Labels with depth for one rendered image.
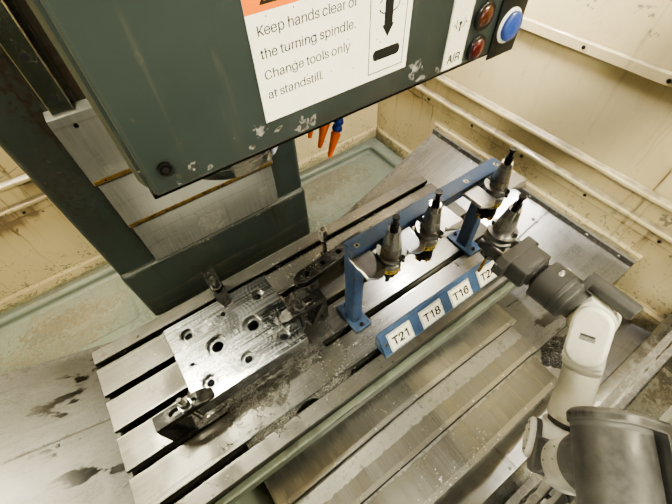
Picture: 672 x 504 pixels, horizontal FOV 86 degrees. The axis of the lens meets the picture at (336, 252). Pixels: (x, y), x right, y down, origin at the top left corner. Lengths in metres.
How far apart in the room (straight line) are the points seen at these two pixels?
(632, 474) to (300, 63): 0.57
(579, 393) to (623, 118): 0.76
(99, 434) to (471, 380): 1.11
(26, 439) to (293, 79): 1.28
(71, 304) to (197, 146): 1.53
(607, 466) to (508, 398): 0.67
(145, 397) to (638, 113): 1.46
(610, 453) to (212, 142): 0.56
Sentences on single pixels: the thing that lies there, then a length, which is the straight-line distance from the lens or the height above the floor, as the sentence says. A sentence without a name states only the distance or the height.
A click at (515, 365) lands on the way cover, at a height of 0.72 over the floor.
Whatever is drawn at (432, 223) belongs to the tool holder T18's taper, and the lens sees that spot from 0.79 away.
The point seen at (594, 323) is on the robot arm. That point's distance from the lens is 0.80.
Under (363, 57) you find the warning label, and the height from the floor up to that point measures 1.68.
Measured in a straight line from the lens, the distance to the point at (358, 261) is 0.75.
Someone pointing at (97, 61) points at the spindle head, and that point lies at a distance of 0.28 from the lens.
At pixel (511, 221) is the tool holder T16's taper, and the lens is 0.81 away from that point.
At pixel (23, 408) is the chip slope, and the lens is 1.48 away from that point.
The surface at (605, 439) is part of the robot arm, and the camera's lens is 0.60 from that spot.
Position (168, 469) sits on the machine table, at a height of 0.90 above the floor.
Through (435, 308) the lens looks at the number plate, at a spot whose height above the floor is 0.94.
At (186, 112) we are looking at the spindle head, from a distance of 0.30.
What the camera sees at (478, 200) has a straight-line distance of 0.92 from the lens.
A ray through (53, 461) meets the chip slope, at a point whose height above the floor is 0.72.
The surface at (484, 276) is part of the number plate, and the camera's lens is 1.13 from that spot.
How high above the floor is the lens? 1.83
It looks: 53 degrees down
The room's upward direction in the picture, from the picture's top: 3 degrees counter-clockwise
